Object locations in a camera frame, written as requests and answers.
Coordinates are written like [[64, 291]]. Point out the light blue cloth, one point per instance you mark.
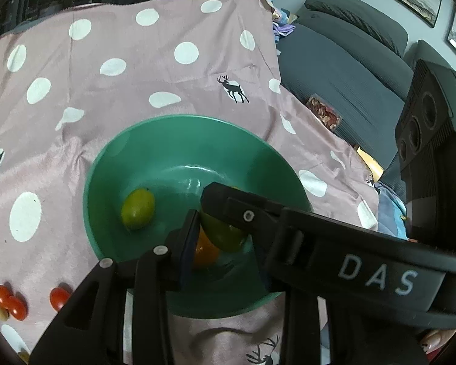
[[391, 213]]

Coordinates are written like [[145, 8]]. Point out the pastel printed sheet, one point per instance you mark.
[[283, 21]]

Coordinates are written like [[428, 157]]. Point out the yellow paper packet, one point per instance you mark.
[[372, 163]]

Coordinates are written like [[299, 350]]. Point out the clear snack packet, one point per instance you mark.
[[323, 111]]

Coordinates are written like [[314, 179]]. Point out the pink polka dot cloth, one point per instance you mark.
[[136, 83]]

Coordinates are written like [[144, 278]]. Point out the grey sofa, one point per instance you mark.
[[345, 64]]

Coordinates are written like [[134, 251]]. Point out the green bowl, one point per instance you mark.
[[167, 148]]

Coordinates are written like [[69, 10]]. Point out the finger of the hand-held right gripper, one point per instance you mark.
[[235, 209]]

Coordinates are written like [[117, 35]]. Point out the person's right hand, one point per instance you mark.
[[437, 340]]

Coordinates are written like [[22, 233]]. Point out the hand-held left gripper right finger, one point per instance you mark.
[[304, 327]]

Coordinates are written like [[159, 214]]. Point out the green oval fruit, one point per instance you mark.
[[138, 209], [224, 236]]

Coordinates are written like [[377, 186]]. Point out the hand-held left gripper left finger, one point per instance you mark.
[[186, 262]]

